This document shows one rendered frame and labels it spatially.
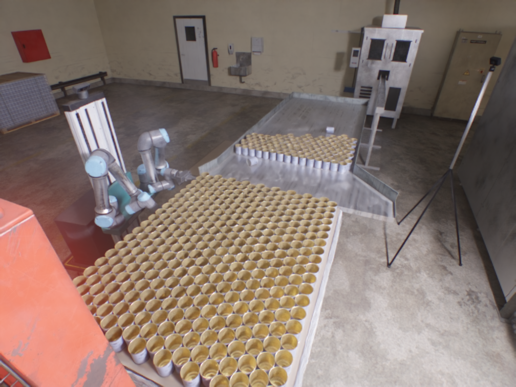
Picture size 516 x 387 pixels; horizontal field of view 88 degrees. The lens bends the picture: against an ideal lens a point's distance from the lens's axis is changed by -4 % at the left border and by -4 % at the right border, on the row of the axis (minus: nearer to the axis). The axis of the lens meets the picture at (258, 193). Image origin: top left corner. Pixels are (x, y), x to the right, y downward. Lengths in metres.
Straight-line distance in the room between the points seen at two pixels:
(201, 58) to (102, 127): 7.47
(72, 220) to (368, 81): 6.00
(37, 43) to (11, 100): 2.61
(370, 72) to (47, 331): 6.67
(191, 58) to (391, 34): 5.92
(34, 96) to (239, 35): 5.49
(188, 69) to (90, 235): 8.00
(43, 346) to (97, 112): 2.01
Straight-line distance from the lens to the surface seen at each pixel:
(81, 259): 3.05
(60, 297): 0.57
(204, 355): 1.29
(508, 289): 3.40
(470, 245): 4.08
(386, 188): 2.31
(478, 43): 8.04
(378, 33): 6.73
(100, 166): 1.94
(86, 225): 2.62
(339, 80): 8.38
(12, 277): 0.51
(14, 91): 8.54
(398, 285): 3.20
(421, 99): 8.48
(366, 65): 6.78
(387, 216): 2.13
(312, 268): 1.52
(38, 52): 10.60
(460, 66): 8.04
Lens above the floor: 2.29
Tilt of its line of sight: 34 degrees down
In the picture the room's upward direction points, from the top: straight up
